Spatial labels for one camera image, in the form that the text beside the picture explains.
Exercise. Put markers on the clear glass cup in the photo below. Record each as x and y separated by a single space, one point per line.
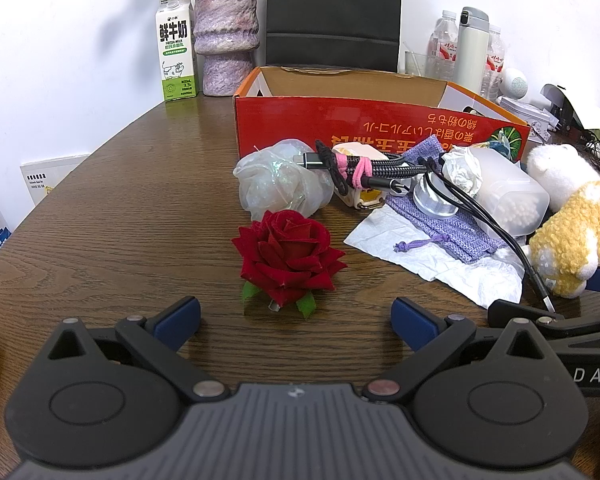
415 62

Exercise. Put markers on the red fabric rose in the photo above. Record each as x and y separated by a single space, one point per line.
290 255

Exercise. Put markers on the brown wooden desk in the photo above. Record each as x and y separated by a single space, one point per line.
130 210

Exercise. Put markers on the purple textured vase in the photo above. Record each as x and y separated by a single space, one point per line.
225 35

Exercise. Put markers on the beige charger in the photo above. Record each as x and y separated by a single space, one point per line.
360 201

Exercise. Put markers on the white tin box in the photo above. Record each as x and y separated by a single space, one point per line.
525 112

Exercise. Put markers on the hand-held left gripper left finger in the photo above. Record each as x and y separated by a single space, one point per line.
180 319

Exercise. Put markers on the black paper bag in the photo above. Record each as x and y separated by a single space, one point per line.
330 10

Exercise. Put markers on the white flat carton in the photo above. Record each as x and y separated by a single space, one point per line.
50 177

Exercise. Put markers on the green and white milk carton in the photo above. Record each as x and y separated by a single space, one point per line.
176 50

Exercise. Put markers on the crumpled white tissue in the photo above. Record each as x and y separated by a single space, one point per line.
460 167

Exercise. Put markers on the flat white tissue paper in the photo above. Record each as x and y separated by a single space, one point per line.
380 240

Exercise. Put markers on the silver metal round part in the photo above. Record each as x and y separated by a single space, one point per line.
432 203

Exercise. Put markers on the white small fan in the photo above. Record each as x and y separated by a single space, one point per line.
514 82

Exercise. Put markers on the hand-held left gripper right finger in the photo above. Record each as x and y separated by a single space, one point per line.
414 321

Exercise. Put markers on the yellow and white plush toy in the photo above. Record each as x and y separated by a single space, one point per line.
575 230

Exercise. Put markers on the white thermos grey lid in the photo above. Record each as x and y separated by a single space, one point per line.
470 50

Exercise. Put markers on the translucent cotton swab box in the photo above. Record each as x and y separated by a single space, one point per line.
515 200

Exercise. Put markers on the red cardboard box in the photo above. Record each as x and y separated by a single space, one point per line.
290 120

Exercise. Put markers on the clear plastic bag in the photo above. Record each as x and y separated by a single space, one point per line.
275 180

